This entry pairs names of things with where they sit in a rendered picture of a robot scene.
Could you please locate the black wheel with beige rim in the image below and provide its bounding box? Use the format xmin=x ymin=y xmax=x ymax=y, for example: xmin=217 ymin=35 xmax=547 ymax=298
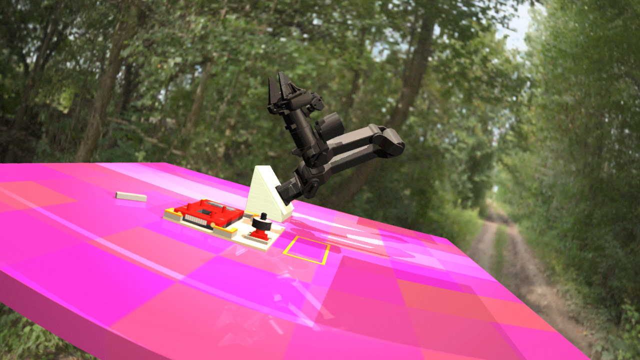
xmin=252 ymin=216 xmax=273 ymax=231

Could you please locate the beige rectangular bar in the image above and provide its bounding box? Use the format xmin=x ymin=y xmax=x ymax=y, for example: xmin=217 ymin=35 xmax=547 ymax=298
xmin=115 ymin=191 xmax=147 ymax=202

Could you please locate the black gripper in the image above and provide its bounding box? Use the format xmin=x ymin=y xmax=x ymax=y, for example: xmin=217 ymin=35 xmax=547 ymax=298
xmin=267 ymin=71 xmax=313 ymax=133

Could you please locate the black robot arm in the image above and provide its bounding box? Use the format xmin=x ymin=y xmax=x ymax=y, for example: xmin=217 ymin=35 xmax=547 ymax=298
xmin=275 ymin=91 xmax=405 ymax=207

